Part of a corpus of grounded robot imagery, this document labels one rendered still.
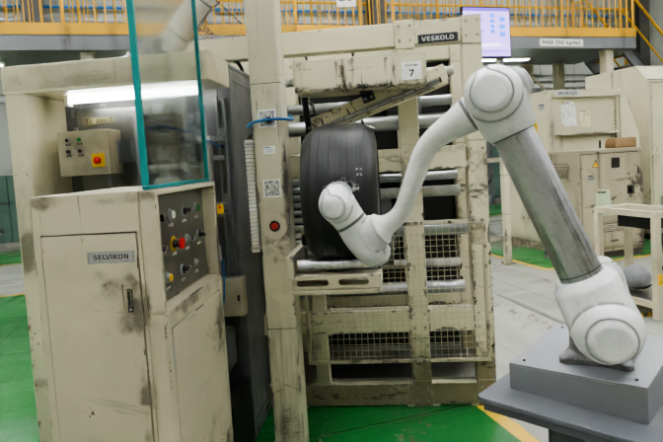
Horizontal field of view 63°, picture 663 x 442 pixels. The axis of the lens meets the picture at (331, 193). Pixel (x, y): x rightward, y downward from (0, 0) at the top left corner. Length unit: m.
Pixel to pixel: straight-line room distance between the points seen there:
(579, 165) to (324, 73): 4.49
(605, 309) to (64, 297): 1.48
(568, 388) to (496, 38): 5.15
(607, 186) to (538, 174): 5.49
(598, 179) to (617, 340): 5.43
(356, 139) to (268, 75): 0.47
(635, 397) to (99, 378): 1.48
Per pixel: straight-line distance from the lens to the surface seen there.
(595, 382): 1.58
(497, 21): 6.45
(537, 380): 1.64
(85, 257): 1.78
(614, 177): 6.89
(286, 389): 2.45
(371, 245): 1.63
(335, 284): 2.17
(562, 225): 1.36
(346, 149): 2.07
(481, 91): 1.29
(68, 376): 1.91
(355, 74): 2.49
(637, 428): 1.55
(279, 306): 2.34
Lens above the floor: 1.33
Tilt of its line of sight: 4 degrees down
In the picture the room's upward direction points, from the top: 4 degrees counter-clockwise
